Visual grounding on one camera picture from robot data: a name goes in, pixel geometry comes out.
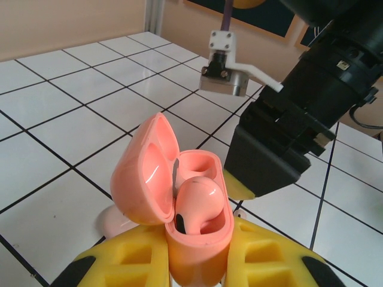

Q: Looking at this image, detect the dark panel with feather outlines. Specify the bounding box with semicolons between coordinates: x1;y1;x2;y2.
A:
294;23;314;48

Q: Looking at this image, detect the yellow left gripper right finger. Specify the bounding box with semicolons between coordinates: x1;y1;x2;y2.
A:
221;215;352;287

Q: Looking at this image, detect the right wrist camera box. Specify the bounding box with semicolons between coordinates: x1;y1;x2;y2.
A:
198;29;284;98

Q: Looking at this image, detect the round pink puck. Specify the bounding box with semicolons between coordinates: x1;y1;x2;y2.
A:
95;204;139;240

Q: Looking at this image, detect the aluminium corner post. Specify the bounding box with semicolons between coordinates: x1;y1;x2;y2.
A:
144;0;169;36

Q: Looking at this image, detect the pink earbud charging case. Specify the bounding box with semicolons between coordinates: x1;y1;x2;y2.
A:
110;112;235;287

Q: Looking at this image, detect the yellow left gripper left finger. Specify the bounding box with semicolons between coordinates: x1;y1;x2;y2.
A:
61;222;172;287

